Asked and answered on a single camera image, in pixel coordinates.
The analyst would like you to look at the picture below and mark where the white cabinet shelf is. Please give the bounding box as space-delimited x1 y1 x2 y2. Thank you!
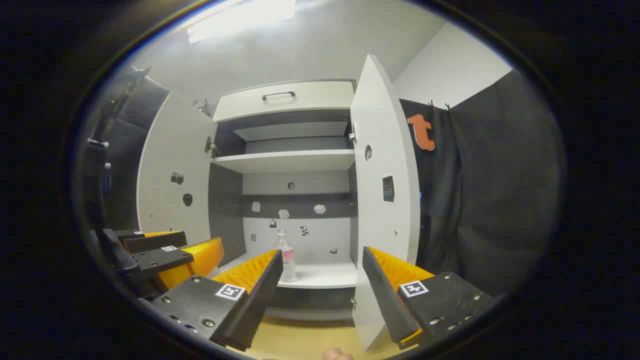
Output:
212 149 356 174
220 252 359 290
232 121 349 142

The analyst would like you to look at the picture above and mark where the clear bottle red label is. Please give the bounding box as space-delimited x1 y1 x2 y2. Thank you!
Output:
273 229 298 283

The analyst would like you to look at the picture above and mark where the white cabinet door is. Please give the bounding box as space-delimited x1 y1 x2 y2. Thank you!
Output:
349 54 421 352
136 91 219 247

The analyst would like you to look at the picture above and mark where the white and grey cabinet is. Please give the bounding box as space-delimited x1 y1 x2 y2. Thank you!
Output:
207 79 361 322

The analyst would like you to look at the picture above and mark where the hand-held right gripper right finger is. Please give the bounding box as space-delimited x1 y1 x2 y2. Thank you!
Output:
361 246 494 351

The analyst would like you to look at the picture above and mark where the white cabinet drawer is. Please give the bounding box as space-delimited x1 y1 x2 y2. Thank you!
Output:
212 80 357 123

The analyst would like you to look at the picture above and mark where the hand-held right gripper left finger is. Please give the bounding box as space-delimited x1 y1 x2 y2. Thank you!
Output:
150 248 284 352

